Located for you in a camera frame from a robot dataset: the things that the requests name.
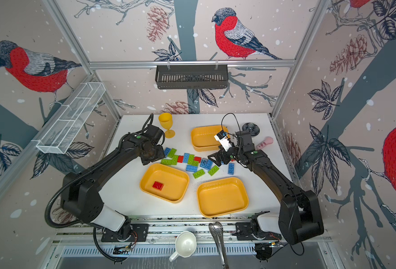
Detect yellow tray near left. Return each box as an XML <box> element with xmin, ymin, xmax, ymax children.
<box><xmin>140</xmin><ymin>163</ymin><xmax>190</xmax><ymax>204</ymax></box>

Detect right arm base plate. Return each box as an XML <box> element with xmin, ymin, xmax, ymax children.
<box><xmin>232</xmin><ymin>223</ymin><xmax>282</xmax><ymax>241</ymax></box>

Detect red lego brick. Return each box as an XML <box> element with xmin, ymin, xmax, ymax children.
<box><xmin>152</xmin><ymin>181</ymin><xmax>164</xmax><ymax>191</ymax></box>

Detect yellow tray near right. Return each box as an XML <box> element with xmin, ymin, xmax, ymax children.
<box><xmin>196</xmin><ymin>177</ymin><xmax>249</xmax><ymax>218</ymax></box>

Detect green lego brick long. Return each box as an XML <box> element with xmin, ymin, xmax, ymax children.
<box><xmin>161</xmin><ymin>159</ymin><xmax>173</xmax><ymax>165</ymax></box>

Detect dark grey round dish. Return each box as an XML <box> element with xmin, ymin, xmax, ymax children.
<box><xmin>242</xmin><ymin>123</ymin><xmax>260</xmax><ymax>137</ymax></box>

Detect metal tongs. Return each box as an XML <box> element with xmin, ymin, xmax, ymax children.
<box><xmin>209</xmin><ymin>222</ymin><xmax>229</xmax><ymax>269</ymax></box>

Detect white measuring cup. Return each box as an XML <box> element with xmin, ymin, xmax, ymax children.
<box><xmin>169</xmin><ymin>231</ymin><xmax>198</xmax><ymax>262</ymax></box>

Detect pink plastic toy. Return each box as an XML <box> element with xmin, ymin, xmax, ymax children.
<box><xmin>255</xmin><ymin>137</ymin><xmax>274</xmax><ymax>150</ymax></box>

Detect white wire mesh shelf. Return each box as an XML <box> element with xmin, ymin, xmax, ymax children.
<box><xmin>36</xmin><ymin>82</ymin><xmax>106</xmax><ymax>154</ymax></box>

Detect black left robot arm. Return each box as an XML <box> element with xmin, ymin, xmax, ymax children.
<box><xmin>44</xmin><ymin>114</ymin><xmax>165</xmax><ymax>233</ymax></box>

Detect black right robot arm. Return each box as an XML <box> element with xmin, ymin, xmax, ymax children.
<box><xmin>208</xmin><ymin>130</ymin><xmax>324</xmax><ymax>245</ymax></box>

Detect yellow tray far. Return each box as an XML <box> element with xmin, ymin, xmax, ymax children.
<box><xmin>191</xmin><ymin>125</ymin><xmax>228</xmax><ymax>152</ymax></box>

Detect black hanging wire basket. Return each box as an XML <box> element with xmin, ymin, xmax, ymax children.
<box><xmin>155</xmin><ymin>65</ymin><xmax>229</xmax><ymax>90</ymax></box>

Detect blue lego brick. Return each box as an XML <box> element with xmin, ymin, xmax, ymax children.
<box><xmin>164</xmin><ymin>148</ymin><xmax>171</xmax><ymax>157</ymax></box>
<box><xmin>228</xmin><ymin>163</ymin><xmax>235</xmax><ymax>175</ymax></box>

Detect yellow tray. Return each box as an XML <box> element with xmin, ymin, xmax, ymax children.
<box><xmin>191</xmin><ymin>125</ymin><xmax>228</xmax><ymax>152</ymax></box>
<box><xmin>196</xmin><ymin>177</ymin><xmax>249</xmax><ymax>218</ymax></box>
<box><xmin>140</xmin><ymin>163</ymin><xmax>190</xmax><ymax>204</ymax></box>

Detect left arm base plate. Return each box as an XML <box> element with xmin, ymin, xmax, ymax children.
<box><xmin>101</xmin><ymin>223</ymin><xmax>149</xmax><ymax>243</ymax></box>

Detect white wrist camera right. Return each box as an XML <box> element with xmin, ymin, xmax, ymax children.
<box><xmin>214</xmin><ymin>130</ymin><xmax>233</xmax><ymax>152</ymax></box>

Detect yellow plastic goblet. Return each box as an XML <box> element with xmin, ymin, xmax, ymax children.
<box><xmin>158</xmin><ymin>113</ymin><xmax>176</xmax><ymax>139</ymax></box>

